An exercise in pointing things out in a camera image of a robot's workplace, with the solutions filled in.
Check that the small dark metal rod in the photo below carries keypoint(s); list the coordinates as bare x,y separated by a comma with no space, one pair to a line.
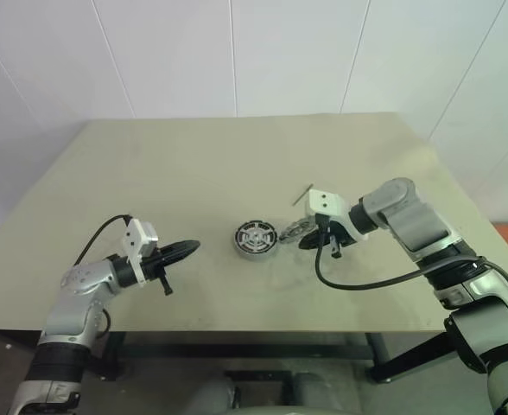
302,194

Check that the black table frame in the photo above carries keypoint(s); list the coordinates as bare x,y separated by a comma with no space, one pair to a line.
236,350

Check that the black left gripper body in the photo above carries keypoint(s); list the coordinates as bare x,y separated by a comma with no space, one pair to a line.
154,268

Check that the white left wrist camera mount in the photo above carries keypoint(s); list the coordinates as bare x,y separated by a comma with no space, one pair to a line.
134,235

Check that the silver round motor lid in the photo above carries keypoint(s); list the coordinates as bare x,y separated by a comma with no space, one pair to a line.
295,228

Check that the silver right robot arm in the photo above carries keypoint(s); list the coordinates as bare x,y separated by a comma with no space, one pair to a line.
409,225

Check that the silver round motor housing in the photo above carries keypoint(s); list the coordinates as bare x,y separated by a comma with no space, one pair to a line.
254,255

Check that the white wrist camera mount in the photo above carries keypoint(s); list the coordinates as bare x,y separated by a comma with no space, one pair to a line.
134,235
325,201

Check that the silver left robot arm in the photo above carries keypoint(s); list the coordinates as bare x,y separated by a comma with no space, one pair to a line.
77,302

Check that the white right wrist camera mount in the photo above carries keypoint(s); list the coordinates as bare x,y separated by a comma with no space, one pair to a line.
325,201

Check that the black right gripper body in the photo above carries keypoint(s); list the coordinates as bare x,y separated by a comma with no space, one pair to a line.
338,233

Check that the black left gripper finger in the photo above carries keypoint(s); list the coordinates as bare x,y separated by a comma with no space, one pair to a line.
178,257
180,246

